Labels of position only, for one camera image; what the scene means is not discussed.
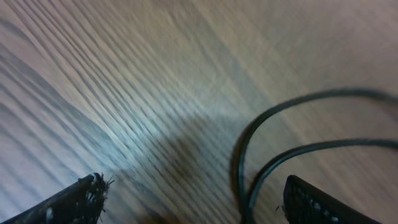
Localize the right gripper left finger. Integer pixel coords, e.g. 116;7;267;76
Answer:
2;172;114;224

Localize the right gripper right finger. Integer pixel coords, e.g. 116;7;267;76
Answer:
283;175;379;224

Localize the black USB cable short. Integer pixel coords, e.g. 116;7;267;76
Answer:
231;88;397;223

